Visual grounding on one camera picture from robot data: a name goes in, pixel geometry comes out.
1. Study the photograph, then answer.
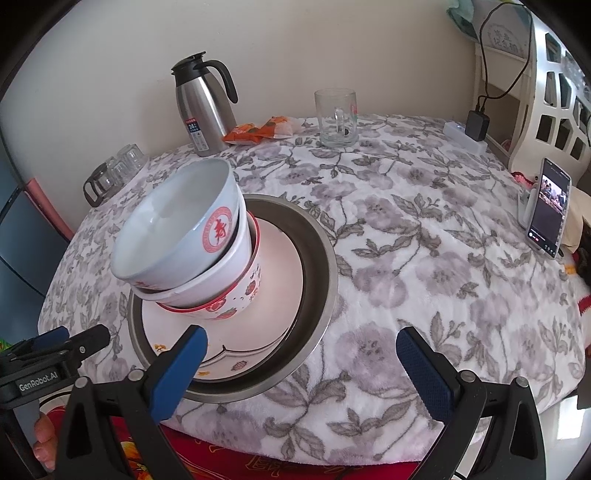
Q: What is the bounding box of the grey floral tablecloth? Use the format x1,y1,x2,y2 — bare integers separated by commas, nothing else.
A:
39,113,591,467

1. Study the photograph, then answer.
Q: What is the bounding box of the stainless steel basin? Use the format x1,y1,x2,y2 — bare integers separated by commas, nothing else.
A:
126,194,339,404

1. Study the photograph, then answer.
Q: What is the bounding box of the white power strip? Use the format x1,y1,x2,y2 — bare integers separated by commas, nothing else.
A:
443,121,489,155

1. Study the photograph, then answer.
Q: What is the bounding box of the pink floral plate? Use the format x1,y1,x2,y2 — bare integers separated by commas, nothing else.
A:
152,355,296,381

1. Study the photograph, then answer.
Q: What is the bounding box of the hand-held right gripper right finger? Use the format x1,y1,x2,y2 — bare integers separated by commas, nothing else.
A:
396,327,548,480

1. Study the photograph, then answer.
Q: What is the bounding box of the dark blue refrigerator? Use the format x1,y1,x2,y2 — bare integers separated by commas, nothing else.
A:
0,161,70,333

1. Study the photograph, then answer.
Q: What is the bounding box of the person's left hand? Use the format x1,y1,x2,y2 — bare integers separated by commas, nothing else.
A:
33,412,60,474

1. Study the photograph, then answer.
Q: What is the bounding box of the orange and white snack packet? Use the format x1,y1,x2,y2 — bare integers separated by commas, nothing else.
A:
256,115,301,140

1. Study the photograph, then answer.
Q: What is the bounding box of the plain white bowl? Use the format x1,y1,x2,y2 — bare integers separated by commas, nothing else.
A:
131,215,252,310

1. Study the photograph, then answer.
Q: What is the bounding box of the red printed cloth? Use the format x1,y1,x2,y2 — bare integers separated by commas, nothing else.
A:
34,406,467,480

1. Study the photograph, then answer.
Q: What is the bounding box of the clear glass mug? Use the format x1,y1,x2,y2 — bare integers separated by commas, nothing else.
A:
315,88,360,149

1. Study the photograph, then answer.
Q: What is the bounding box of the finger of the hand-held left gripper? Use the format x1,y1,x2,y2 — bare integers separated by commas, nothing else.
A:
62,324,110,367
30,325,70,352

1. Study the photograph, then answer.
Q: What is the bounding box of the smartphone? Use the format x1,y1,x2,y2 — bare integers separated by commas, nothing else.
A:
526,158,572,261

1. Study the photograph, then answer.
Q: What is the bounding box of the glass pitcher with black handle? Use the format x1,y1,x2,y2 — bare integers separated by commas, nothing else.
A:
83,157,122,208

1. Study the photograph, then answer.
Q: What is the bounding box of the black charger with cable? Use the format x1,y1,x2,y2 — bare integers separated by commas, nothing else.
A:
473,0,536,144

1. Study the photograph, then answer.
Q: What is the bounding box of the strawberry print bowl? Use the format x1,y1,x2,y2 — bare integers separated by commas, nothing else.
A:
154,217,263,326

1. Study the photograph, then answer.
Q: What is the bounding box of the white lattice furniture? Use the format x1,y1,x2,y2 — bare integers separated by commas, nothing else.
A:
508,9,591,174

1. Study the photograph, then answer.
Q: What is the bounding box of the white phone stand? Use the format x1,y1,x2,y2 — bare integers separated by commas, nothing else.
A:
517,178,539,232

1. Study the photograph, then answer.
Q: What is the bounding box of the clear glass tumbler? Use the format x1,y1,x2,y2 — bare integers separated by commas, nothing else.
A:
115,143,149,174
105,156,134,185

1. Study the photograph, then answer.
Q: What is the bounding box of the stainless steel thermos jug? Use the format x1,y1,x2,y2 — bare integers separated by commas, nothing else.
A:
171,52,239,158

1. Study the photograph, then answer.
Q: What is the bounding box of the white bowl with red print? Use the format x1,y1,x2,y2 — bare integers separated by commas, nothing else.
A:
111,158,241,291

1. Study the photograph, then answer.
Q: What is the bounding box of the teal cloth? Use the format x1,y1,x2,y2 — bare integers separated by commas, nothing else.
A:
445,0,481,42

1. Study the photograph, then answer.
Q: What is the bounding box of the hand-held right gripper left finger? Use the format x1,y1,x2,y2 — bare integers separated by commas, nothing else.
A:
54,324,209,480

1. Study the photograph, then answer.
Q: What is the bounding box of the pink board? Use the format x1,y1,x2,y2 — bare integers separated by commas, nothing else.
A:
25,178,75,238

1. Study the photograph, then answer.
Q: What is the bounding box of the black cable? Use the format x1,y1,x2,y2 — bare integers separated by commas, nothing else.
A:
478,2,533,112

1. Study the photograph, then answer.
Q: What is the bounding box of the white plate with dark rim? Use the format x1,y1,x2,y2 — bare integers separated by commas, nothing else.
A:
141,217,306,370

